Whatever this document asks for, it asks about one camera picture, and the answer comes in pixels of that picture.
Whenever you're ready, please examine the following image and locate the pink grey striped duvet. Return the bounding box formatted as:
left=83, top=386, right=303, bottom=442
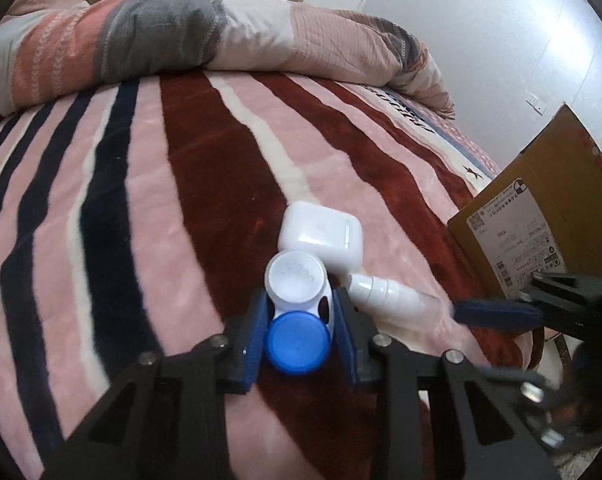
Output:
left=0, top=0, right=454, bottom=118

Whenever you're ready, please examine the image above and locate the white earbuds case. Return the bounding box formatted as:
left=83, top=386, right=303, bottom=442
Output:
left=277, top=200, right=364, bottom=275

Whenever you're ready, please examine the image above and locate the white blue contact lens case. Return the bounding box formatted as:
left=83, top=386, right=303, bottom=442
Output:
left=264, top=250, right=335, bottom=376

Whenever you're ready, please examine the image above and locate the small white spray bottle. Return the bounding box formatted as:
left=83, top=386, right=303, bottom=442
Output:
left=343, top=274, right=443, bottom=333

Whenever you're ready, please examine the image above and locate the striped fleece blanket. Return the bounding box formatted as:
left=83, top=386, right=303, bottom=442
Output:
left=0, top=72, right=495, bottom=479

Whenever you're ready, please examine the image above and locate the white wall socket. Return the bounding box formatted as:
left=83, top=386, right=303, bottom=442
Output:
left=525, top=93, right=547, bottom=116

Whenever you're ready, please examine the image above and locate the brown cardboard box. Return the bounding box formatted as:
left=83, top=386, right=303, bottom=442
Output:
left=447, top=105, right=602, bottom=298

